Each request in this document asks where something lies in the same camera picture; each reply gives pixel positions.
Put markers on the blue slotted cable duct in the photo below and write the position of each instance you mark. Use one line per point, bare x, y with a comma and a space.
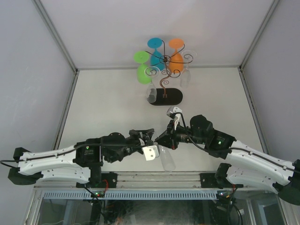
134, 195

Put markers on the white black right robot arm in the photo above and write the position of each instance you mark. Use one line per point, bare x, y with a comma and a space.
242, 166

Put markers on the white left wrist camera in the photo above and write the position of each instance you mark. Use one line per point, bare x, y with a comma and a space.
150, 149

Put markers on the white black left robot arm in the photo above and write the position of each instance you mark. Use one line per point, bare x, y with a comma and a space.
82, 162

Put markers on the blue plastic wine glass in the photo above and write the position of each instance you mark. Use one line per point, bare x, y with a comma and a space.
155, 59

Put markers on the aluminium front frame rail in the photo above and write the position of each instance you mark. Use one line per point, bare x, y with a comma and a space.
158, 180

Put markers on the clear upside-down glass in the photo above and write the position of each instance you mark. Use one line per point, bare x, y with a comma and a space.
167, 161

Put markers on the clear champagne flute front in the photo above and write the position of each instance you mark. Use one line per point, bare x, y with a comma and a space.
152, 72

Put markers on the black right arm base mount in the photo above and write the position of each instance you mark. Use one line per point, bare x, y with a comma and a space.
208, 180

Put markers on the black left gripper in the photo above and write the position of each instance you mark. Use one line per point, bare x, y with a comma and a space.
140, 138

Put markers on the clear champagne flute back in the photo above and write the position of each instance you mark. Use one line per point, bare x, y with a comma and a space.
185, 76

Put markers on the green plastic wine glass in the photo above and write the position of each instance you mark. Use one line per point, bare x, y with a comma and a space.
141, 57

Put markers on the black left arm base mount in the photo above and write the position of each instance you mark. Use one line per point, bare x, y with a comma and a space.
106, 180

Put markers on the clear champagne flute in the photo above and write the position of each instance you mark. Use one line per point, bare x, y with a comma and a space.
185, 76
152, 72

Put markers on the orange plastic wine glass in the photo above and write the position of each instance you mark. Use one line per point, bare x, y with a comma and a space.
176, 64

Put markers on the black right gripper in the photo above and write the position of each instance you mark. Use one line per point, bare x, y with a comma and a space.
169, 139

